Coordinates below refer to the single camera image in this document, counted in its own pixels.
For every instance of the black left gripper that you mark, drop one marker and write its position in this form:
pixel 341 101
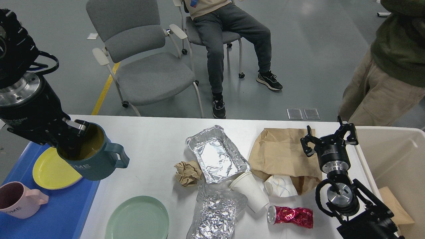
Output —
pixel 34 112

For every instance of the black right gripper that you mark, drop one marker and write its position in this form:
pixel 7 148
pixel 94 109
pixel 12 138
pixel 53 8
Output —
pixel 332 157

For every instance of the teal mug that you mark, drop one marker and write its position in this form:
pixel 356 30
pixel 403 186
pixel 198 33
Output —
pixel 98 157

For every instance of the pink mug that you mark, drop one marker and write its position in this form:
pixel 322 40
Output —
pixel 19 201

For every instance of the light green plate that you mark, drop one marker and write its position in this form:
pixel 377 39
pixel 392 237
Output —
pixel 141 217

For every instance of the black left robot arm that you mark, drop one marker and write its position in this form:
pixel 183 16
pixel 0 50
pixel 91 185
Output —
pixel 20 55

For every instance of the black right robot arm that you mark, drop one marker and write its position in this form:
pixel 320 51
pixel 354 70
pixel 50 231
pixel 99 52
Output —
pixel 360 213

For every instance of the yellow plate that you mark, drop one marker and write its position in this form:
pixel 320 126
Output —
pixel 51 172

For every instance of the metal floor plates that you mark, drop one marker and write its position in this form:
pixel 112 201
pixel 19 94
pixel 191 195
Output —
pixel 300 114

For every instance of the brown paper bag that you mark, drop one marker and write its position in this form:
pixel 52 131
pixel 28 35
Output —
pixel 278 151

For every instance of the crushed white paper cup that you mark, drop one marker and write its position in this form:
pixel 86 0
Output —
pixel 280 186

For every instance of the beige plastic bin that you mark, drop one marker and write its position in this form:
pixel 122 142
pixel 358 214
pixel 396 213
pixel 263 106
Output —
pixel 396 158

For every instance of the crushed red can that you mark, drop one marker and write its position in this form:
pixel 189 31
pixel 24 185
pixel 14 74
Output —
pixel 302 217

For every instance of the blue plastic tray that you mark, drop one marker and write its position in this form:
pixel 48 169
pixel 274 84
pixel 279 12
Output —
pixel 63 217

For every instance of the standing person green hoodie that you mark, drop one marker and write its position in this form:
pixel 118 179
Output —
pixel 390 79

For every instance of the brown paper in bin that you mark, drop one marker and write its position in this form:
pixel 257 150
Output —
pixel 400 215

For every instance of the empty grey chair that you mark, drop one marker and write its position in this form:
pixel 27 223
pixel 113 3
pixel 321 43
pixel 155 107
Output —
pixel 130 27

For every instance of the aluminium foil tray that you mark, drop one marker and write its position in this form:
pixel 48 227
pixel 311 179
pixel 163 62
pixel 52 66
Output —
pixel 218 157

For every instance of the crumpled brown paper ball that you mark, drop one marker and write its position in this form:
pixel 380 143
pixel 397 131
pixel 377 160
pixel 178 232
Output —
pixel 188 173

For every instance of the crumpled aluminium foil sheet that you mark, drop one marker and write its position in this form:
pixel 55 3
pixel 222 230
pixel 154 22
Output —
pixel 216 213

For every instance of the occupied grey chair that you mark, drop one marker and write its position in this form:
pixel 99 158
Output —
pixel 193 37

